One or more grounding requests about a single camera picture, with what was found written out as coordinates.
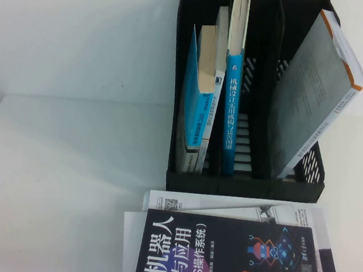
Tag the dark mobile robot ROS book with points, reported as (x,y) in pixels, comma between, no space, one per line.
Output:
(220,260)

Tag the thin white spine book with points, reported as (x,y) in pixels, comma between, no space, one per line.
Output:
(221,49)

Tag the white book with QR code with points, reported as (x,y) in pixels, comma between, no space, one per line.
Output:
(161,200)

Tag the grey book with orange trim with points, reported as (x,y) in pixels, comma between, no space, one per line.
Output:
(309,91)

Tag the black plastic book stand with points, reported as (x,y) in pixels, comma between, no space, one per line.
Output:
(244,188)

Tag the blue spine hardcover book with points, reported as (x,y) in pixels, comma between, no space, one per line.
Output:
(230,115)

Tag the cyan paperback book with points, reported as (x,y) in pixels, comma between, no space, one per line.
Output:
(199,121)

